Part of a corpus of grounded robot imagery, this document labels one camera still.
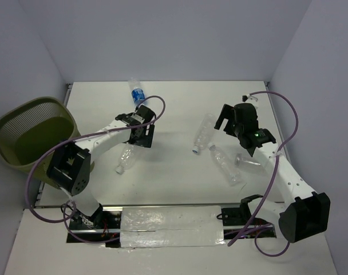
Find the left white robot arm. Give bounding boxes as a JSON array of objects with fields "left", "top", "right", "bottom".
[{"left": 46, "top": 105, "right": 156, "bottom": 229}]

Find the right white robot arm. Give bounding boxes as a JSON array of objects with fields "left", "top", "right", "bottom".
[{"left": 214, "top": 103, "right": 330, "bottom": 243}]

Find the clear crushed plastic bottle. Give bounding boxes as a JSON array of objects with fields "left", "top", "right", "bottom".
[{"left": 115, "top": 144, "right": 144, "bottom": 175}]

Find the silver taped panel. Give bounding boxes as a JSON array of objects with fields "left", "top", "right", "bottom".
[{"left": 120, "top": 206, "right": 225, "bottom": 248}]

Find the clear bottle without cap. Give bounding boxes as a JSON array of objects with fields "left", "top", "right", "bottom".
[{"left": 234, "top": 154, "right": 264, "bottom": 175}]

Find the black mounting rail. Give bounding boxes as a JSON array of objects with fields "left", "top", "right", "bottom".
[{"left": 65, "top": 202, "right": 278, "bottom": 249}]

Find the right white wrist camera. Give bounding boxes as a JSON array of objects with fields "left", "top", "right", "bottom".
[{"left": 242, "top": 94, "right": 259, "bottom": 105}]

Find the olive green mesh bin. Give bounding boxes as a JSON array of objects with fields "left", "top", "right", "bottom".
[{"left": 0, "top": 97, "right": 80, "bottom": 174}]

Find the blue label plastic bottle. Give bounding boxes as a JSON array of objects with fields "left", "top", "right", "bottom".
[{"left": 128, "top": 78, "right": 146, "bottom": 110}]

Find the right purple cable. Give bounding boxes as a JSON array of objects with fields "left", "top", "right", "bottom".
[{"left": 227, "top": 91, "right": 300, "bottom": 257}]

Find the clear bottle white cap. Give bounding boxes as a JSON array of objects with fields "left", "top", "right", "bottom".
[{"left": 208, "top": 143, "right": 246, "bottom": 186}]

